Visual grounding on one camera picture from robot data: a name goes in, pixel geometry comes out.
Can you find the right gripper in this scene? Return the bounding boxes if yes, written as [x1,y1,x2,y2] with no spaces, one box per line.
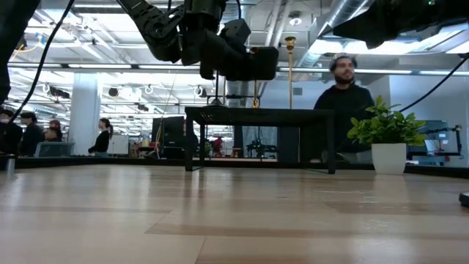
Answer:
[331,0,469,49]

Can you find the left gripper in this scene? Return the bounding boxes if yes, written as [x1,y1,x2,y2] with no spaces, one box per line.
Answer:
[179,0,279,82]

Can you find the black perforated metal shelf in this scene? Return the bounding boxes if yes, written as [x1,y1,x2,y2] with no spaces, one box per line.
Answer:
[184,106,337,175]

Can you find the person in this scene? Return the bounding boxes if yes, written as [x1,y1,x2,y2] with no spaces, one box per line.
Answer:
[311,54,377,164]
[20,111,45,157]
[0,108,23,155]
[87,117,114,157]
[43,119,63,143]

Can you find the black screen panel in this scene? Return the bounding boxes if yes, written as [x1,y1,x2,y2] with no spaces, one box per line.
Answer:
[152,116,186,159]

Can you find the green plant in white pot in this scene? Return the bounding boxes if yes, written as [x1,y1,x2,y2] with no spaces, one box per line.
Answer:
[346,95,429,175]

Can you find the grey chair back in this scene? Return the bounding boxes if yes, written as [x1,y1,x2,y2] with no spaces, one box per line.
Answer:
[34,142,76,158]

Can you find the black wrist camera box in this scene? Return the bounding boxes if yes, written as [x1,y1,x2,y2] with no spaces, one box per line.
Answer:
[218,18,252,47]

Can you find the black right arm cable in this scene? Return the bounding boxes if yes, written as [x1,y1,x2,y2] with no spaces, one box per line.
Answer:
[398,54,469,113]

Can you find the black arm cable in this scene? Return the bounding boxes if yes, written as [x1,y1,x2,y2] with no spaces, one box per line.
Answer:
[398,54,469,113]
[7,0,76,125]

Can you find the black metal table frame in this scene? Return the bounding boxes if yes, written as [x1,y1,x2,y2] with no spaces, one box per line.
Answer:
[0,155,469,180]

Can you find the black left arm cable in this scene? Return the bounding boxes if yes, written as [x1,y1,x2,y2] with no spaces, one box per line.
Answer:
[7,0,76,125]

